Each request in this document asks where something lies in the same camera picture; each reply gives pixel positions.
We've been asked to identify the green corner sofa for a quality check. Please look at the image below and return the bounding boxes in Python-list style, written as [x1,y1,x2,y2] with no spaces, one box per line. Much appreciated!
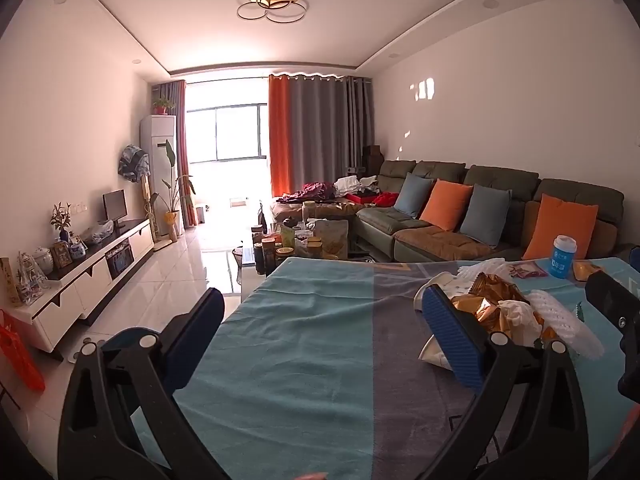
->
[270,159,632,264]

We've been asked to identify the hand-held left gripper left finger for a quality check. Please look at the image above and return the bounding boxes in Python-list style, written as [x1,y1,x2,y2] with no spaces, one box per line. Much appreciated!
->
[57,287,231,480]

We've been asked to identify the blue canister white lid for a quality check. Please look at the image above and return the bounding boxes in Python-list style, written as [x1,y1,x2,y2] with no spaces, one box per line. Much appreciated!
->
[548,234,578,279]

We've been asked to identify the maroon clothes pile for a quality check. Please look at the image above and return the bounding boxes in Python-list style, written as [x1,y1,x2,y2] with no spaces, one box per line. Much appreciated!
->
[286,181,347,204]

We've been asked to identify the white standing air conditioner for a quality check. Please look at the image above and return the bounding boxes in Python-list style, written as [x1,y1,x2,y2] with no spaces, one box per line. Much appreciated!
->
[139,114,179,242]

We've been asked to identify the tall leafy plant in vase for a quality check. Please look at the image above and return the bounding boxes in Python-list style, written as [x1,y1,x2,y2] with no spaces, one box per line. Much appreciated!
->
[150,140,197,244]

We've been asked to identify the large blue cushion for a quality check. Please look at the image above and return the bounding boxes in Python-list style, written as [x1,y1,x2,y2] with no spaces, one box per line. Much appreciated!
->
[459,183,513,249]

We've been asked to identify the cluster of food jars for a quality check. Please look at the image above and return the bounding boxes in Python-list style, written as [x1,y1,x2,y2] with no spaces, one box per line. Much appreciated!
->
[250,201,326,275]

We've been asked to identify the crumpled white tissue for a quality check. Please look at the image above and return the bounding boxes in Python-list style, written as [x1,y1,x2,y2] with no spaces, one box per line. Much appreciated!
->
[500,299,544,348]

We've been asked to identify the large orange cushion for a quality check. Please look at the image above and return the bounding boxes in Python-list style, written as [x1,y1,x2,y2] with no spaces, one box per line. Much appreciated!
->
[522,193,600,261]

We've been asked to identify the small orange cushion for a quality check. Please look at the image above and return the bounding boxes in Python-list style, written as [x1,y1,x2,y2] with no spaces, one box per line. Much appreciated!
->
[419,178,474,233]

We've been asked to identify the orange plastic bag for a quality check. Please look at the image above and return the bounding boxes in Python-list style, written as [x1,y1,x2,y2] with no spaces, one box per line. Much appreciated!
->
[0,309,46,394]

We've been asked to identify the dark brown boxes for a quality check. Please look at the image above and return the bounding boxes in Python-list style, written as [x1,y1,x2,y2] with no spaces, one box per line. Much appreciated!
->
[362,144,384,177]

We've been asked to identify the black monitor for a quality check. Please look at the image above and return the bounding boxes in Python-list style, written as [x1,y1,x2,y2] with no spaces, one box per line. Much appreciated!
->
[102,189,129,229]

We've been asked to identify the window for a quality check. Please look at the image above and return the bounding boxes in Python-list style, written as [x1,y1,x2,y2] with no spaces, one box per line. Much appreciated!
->
[187,104,271,164]

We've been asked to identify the white foam fruit net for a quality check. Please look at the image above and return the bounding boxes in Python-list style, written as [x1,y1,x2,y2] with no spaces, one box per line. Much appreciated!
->
[529,290,606,361]

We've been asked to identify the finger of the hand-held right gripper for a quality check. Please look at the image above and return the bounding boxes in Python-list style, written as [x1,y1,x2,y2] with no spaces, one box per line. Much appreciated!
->
[584,270,640,333]
[618,332,640,400]

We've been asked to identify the beige snack bag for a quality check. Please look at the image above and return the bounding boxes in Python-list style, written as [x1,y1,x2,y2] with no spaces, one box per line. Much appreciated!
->
[313,219,350,260]

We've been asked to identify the gold foil snack wrapper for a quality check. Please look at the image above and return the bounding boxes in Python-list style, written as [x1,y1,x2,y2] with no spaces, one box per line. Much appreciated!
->
[450,272,557,347]

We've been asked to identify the white clothes pile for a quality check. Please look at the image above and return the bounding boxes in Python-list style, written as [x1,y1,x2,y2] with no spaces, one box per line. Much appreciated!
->
[333,175,379,199]

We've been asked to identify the small plant in blue vase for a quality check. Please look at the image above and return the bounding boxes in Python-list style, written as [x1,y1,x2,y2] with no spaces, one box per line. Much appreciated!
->
[49,202,72,244]

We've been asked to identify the standing fan with cloth cover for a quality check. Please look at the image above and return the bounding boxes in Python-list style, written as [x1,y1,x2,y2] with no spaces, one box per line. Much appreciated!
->
[118,143,153,248]

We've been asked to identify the orange and grey curtain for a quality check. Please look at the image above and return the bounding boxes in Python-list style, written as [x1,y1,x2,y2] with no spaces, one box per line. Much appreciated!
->
[268,73,375,199]

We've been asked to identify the glass ship ornament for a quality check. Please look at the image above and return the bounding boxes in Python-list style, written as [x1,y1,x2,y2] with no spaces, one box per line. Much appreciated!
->
[17,252,49,307]

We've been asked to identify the white and black TV cabinet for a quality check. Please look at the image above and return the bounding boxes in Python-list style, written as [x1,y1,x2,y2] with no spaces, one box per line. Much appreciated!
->
[6,217,156,357]

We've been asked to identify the clear plastic bag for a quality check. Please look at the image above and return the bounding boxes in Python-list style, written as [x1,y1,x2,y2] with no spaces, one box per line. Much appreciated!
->
[81,220,115,244]

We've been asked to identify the striped grey red curtain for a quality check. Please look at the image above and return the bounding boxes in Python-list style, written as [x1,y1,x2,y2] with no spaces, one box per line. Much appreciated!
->
[152,79,199,229]

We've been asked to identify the purple packet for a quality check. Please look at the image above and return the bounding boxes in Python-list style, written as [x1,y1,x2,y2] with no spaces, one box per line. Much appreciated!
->
[509,262,549,281]

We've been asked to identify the small blue cushion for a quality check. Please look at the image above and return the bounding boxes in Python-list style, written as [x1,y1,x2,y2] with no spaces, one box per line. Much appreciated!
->
[394,172,435,219]

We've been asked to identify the picture frame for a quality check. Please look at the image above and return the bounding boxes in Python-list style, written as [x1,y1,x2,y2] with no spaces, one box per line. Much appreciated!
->
[51,241,74,269]

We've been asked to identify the glass coffee table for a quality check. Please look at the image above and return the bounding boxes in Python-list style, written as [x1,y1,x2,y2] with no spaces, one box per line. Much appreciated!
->
[232,230,362,302]

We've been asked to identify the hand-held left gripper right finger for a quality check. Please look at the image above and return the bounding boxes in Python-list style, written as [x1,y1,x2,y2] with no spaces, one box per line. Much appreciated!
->
[422,284,591,480]

